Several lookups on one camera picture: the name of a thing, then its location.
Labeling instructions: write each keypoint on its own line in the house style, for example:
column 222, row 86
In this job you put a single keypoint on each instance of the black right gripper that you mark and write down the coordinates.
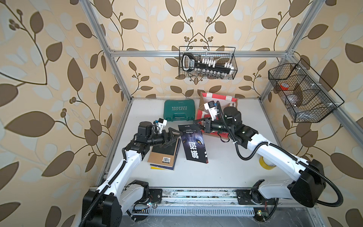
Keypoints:
column 207, row 127

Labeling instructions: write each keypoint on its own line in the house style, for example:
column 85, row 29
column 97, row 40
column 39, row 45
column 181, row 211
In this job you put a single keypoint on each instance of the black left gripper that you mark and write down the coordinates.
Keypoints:
column 169, row 136

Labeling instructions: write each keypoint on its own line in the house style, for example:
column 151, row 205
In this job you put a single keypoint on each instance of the burlap canvas bag red front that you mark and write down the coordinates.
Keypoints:
column 230, row 119

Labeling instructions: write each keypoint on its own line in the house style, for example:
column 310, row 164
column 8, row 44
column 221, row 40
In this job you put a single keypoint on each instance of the black brown cover book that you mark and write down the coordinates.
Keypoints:
column 164, row 154

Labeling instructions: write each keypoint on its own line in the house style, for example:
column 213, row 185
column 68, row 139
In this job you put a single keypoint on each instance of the black wolf cover book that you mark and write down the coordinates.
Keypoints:
column 193, row 143

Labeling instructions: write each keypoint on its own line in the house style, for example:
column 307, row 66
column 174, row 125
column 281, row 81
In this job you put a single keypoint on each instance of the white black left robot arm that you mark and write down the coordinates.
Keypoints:
column 106, row 206

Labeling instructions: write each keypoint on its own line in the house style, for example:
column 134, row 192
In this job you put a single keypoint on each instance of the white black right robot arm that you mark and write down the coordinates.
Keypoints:
column 307, row 183

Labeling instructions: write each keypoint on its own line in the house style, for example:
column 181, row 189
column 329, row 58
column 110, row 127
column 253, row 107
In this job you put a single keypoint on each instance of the green plastic tool case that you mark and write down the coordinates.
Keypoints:
column 179, row 110

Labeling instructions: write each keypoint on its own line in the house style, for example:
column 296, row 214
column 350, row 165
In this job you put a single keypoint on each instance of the bottom yellow book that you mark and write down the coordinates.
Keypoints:
column 157, row 168

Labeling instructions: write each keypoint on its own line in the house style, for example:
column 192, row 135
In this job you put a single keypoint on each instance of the black socket wrench set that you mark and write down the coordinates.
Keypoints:
column 190, row 63

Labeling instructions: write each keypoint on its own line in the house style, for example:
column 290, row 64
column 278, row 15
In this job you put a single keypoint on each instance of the yellow tape roll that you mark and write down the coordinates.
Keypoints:
column 266, row 164

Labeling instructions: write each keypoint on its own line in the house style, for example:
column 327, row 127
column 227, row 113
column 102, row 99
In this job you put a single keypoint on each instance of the red tape roll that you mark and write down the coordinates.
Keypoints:
column 284, row 86

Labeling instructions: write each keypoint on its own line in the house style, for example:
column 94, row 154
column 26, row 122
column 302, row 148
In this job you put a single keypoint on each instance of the small circuit board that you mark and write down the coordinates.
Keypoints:
column 260, row 215

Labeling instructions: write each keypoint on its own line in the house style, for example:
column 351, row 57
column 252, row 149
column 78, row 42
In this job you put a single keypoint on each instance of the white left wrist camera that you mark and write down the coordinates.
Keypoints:
column 161, row 124

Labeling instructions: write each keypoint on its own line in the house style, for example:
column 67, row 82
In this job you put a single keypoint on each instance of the black wire basket back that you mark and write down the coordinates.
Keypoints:
column 220, row 54

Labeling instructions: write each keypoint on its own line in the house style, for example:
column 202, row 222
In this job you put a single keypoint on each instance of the black wire basket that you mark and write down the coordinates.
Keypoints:
column 220, row 54
column 311, row 97

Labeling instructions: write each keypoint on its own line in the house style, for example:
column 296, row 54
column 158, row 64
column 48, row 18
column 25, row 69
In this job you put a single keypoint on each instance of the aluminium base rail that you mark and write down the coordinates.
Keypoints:
column 205, row 202

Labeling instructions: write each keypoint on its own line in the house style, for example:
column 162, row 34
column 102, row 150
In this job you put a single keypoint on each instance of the aluminium frame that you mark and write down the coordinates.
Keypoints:
column 111, row 54

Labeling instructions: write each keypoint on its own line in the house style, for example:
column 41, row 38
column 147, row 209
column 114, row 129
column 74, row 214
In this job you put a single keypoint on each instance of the black wire basket right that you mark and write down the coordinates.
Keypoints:
column 311, row 97

